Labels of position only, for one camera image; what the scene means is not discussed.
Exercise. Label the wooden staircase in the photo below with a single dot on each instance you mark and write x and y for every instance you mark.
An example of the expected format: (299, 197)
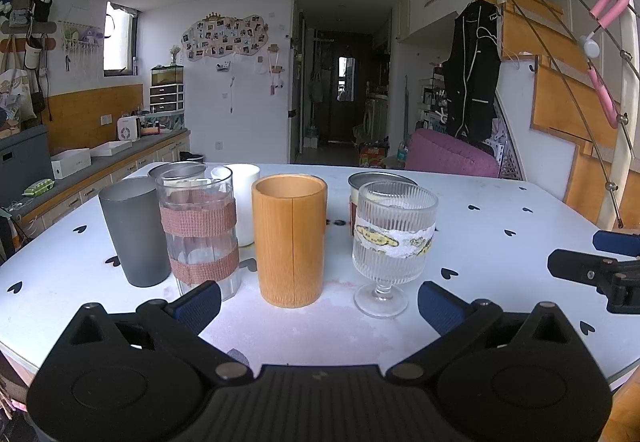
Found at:
(555, 87)

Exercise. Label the washing machine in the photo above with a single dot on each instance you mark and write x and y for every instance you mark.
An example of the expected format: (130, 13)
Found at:
(376, 118)

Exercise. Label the pink pouf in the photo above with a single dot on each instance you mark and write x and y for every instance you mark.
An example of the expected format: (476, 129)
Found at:
(450, 157)

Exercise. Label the small drawer unit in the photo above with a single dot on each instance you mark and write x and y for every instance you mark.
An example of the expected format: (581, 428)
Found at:
(166, 98)

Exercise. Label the metal cup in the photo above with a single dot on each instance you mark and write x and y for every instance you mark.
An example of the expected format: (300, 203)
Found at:
(165, 168)

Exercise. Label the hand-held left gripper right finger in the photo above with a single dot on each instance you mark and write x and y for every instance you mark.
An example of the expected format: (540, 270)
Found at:
(440, 308)

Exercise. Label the window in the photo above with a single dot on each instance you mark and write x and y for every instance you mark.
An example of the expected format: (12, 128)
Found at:
(120, 39)

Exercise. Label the grey storage box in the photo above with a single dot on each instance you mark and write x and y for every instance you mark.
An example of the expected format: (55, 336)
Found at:
(22, 162)

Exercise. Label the black jacket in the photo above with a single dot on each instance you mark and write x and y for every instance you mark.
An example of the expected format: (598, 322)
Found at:
(472, 72)

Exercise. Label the bamboo cup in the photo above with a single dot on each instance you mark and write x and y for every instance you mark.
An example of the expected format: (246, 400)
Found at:
(290, 242)

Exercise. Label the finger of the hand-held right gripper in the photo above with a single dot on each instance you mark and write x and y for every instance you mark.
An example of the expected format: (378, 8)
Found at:
(620, 243)
(620, 279)

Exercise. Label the wall rack with bags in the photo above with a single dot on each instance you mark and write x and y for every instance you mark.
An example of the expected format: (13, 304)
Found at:
(25, 32)

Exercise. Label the ribbed glass goblet cup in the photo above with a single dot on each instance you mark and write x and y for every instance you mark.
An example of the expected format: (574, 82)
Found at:
(392, 232)

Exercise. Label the glass fish tank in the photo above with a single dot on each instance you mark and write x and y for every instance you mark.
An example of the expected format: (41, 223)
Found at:
(167, 75)

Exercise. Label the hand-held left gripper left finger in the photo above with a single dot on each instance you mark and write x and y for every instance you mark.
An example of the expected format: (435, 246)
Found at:
(199, 306)

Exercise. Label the grey-topped cabinet counter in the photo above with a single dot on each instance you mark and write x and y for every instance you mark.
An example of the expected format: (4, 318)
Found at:
(100, 177)

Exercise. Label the white cup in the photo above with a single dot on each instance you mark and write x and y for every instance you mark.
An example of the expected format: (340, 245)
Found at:
(246, 202)

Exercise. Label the metal stair railing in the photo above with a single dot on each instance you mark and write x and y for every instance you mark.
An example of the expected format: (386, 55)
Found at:
(575, 32)

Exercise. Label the clear cup with pink bands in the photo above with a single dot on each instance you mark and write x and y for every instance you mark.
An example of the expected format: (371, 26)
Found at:
(200, 227)

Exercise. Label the green wipes packet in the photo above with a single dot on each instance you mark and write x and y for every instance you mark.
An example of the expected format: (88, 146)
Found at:
(38, 187)

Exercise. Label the cloud-shaped photo board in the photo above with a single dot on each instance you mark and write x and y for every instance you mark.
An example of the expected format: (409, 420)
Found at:
(225, 37)

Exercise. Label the grey frosted cup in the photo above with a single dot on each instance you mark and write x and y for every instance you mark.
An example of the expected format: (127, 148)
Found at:
(135, 232)

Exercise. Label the orange carton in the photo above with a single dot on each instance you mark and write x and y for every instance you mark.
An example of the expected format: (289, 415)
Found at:
(372, 156)

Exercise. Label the flat white box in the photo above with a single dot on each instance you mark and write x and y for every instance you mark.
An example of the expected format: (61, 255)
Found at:
(111, 148)

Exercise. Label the glass jar with brown label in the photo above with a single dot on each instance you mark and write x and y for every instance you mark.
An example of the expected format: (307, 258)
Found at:
(357, 192)

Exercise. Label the small white appliance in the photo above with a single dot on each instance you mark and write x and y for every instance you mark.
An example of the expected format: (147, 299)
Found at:
(129, 128)

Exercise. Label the pink exercise grip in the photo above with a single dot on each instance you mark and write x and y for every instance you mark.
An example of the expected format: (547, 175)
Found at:
(602, 72)

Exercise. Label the dark door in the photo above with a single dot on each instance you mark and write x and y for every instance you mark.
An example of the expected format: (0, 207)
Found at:
(347, 92)

